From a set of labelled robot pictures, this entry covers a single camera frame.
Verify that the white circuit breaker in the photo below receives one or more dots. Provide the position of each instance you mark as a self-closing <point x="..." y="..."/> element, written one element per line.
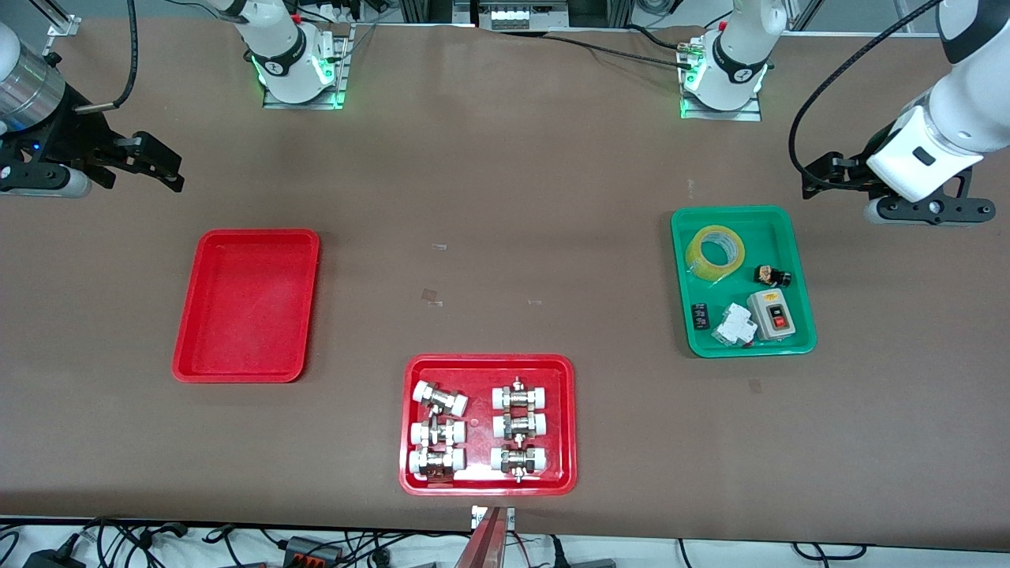
<point x="734" y="325"/>

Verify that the white metal pipe fitting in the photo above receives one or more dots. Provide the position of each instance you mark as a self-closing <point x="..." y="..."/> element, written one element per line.
<point x="436" y="432"/>
<point x="439" y="398"/>
<point x="520" y="396"/>
<point x="436" y="461"/>
<point x="519" y="426"/>
<point x="518" y="460"/>

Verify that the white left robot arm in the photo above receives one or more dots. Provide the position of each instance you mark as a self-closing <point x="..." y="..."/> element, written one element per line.
<point x="963" y="118"/>

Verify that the grey switch box red button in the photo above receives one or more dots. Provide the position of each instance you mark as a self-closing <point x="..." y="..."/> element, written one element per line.
<point x="772" y="314"/>

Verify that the silver aluminium frame bar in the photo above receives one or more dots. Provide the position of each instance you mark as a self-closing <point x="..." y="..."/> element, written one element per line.
<point x="806" y="14"/>
<point x="61" y="20"/>

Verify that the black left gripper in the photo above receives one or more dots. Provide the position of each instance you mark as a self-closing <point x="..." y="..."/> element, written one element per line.
<point x="853" y="171"/>

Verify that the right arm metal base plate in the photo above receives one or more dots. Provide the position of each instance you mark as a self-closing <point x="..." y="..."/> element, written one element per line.
<point x="344" y="71"/>

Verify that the yellow packing tape roll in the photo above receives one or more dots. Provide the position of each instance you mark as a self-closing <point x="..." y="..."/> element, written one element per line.
<point x="696" y="256"/>

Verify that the green plastic tray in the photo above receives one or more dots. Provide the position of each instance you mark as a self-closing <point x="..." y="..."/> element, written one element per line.
<point x="777" y="237"/>

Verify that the red tray holding pipe fittings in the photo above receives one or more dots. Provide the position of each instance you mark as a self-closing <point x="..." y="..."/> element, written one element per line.
<point x="481" y="473"/>

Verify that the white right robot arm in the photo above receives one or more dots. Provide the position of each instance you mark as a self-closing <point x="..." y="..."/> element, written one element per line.
<point x="284" y="39"/>

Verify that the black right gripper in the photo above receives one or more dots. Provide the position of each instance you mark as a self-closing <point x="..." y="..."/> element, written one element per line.
<point x="72" y="134"/>

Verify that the empty red plastic tray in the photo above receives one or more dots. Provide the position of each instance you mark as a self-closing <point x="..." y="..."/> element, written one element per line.
<point x="248" y="308"/>

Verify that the aluminium extrusion with bracket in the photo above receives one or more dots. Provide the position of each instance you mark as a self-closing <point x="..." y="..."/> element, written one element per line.
<point x="489" y="544"/>

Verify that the small black relay module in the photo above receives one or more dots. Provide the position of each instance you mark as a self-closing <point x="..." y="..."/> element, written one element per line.
<point x="700" y="315"/>

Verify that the small black brown connector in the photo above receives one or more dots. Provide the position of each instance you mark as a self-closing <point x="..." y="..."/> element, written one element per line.
<point x="772" y="275"/>

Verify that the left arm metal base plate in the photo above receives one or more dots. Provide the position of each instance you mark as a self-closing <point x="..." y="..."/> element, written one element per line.
<point x="722" y="114"/>

